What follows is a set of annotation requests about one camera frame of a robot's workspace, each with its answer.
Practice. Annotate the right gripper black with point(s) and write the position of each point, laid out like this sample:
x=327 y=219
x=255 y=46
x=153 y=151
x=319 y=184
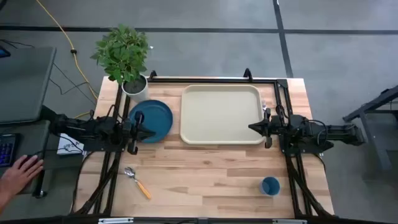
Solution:
x=278 y=127

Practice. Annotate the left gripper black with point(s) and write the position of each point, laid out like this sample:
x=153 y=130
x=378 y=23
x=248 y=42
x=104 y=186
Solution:
x=132 y=133

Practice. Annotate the blue round plate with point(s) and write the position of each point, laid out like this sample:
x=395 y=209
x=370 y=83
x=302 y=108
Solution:
x=158 y=118

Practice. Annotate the blue cup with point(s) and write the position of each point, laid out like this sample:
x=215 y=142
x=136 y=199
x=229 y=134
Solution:
x=270 y=186

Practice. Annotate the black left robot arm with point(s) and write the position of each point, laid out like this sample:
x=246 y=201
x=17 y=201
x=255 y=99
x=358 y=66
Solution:
x=84 y=127

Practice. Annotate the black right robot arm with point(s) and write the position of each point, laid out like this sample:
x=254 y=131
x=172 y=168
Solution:
x=339 y=132

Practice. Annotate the person's forearm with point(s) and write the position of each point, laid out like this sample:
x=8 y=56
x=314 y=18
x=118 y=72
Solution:
x=3 y=200

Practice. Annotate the beige plastic tray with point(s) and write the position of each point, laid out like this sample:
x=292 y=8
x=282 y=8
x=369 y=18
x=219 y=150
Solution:
x=217 y=115

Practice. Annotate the white plant pot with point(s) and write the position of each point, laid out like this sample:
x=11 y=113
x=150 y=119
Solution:
x=139 y=95

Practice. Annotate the white printed paper box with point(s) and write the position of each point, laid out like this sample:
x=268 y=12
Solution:
x=66 y=146

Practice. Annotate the green leafy plant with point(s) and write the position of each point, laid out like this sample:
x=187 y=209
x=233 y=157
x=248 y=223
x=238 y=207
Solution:
x=121 y=53

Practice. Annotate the black metal stand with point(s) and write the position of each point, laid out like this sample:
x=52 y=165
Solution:
x=373 y=105

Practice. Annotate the dark grey desk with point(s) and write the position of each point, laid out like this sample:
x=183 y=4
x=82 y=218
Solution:
x=31 y=137

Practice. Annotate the person's hand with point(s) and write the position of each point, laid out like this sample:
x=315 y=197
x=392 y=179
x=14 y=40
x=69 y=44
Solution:
x=21 y=174

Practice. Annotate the grey flat panel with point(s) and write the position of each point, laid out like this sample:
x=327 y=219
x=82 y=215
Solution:
x=25 y=84

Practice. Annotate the backlit black keyboard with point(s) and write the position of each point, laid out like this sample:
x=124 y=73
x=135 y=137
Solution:
x=7 y=149

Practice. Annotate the black frame clamp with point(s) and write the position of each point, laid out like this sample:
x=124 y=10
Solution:
x=152 y=74
x=247 y=74

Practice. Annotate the black aluminium rig frame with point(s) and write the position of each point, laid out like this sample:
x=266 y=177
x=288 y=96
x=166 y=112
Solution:
x=217 y=80

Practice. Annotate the silver metal bracket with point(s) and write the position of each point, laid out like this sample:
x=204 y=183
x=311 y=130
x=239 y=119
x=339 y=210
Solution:
x=115 y=220
x=289 y=221

